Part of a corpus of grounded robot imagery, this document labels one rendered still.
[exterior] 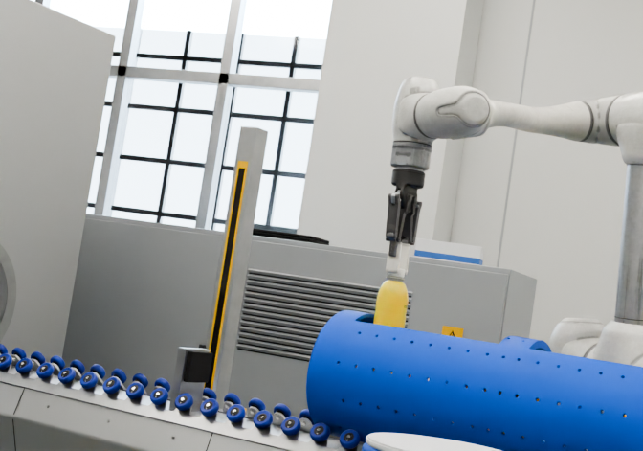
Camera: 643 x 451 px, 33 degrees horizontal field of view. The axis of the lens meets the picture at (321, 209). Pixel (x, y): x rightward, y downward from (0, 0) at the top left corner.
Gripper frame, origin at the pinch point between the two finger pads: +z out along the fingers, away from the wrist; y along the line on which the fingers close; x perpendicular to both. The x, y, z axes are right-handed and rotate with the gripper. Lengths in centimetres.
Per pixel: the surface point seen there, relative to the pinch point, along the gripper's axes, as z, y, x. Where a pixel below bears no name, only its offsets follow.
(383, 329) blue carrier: 16.1, 8.5, 2.8
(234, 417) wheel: 40, 12, -30
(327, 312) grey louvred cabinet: 16, -126, -87
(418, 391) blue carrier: 27.4, 14.2, 15.4
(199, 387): 37, -3, -52
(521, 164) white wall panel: -62, -258, -69
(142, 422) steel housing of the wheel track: 46, 12, -56
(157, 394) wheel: 39, 11, -53
